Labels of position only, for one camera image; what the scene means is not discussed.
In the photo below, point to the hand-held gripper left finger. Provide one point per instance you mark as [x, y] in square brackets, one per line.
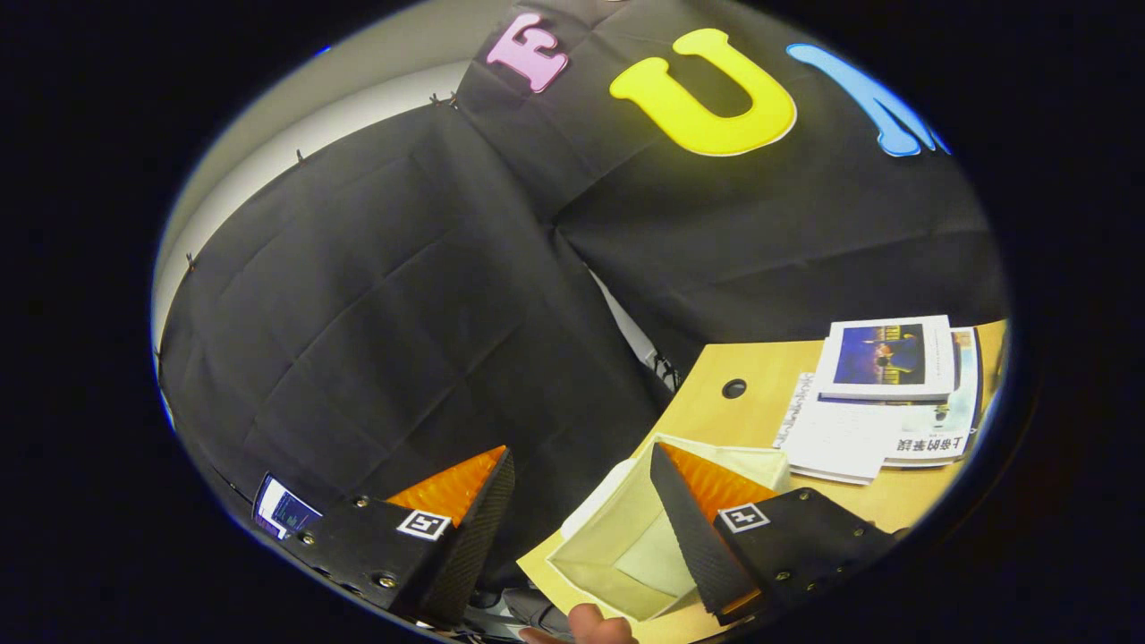
[474, 537]

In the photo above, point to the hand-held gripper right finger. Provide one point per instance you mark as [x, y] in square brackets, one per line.
[693, 537]

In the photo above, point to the pale green fabric storage box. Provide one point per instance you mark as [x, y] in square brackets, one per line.
[617, 537]

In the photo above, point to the white text booklet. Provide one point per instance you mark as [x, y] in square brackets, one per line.
[832, 429]

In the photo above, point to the black backdrop cloth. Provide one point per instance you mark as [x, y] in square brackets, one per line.
[358, 313]

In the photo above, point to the book with blue photo cover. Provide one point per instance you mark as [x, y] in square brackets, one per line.
[881, 353]

